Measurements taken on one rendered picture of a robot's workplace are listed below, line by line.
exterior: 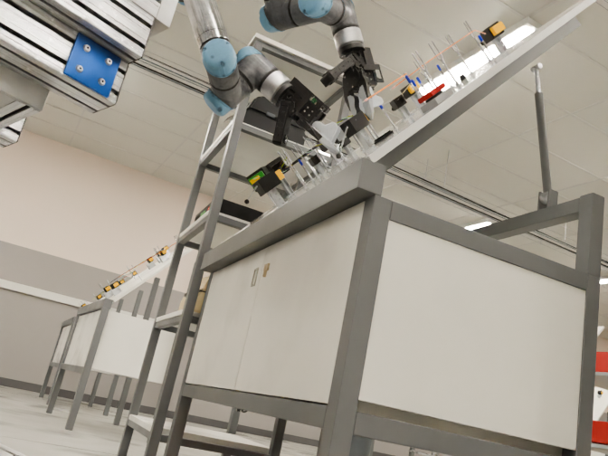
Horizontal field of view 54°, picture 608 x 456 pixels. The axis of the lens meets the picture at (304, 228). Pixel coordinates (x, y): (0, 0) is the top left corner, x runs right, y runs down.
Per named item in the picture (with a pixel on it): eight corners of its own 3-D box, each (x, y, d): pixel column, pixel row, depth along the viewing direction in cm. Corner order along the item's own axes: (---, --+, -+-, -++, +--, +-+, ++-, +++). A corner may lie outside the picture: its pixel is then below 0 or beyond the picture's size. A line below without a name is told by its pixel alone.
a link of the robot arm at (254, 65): (230, 74, 159) (253, 54, 161) (259, 100, 156) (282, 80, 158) (226, 57, 151) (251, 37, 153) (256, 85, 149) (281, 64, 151)
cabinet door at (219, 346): (232, 389, 156) (266, 246, 168) (185, 383, 205) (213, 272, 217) (240, 391, 157) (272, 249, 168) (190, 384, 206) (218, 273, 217)
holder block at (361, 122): (347, 138, 155) (339, 126, 154) (361, 129, 158) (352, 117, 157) (356, 132, 151) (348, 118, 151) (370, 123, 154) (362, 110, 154)
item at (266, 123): (239, 125, 250) (250, 84, 256) (222, 142, 271) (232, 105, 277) (303, 150, 261) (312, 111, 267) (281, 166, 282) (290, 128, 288)
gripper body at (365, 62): (385, 83, 158) (374, 42, 160) (360, 83, 154) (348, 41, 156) (368, 97, 165) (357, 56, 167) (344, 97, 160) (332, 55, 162)
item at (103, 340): (64, 429, 384) (137, 193, 433) (44, 412, 486) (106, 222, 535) (171, 447, 414) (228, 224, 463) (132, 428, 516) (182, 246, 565)
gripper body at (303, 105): (326, 105, 146) (291, 73, 148) (302, 131, 147) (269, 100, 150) (333, 111, 153) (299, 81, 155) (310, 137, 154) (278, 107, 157)
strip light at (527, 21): (527, 23, 415) (528, 15, 417) (413, 91, 525) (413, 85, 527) (545, 34, 421) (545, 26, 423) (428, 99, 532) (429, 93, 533)
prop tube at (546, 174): (547, 201, 154) (537, 90, 161) (539, 204, 156) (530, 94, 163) (557, 203, 155) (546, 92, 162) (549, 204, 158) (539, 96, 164)
